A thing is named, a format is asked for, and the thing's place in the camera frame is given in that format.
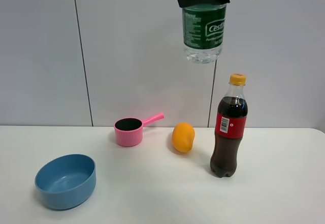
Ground clear water bottle green label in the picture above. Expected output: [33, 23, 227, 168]
[182, 4, 226, 64]

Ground cola bottle yellow cap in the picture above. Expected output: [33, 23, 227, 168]
[210, 74, 248, 178]

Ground orange mango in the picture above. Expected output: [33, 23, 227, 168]
[172, 122, 195, 153]

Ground pink toy saucepan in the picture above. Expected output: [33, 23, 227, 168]
[114, 113, 165, 147]

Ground blue bowl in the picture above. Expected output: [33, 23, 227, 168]
[35, 154, 96, 210]

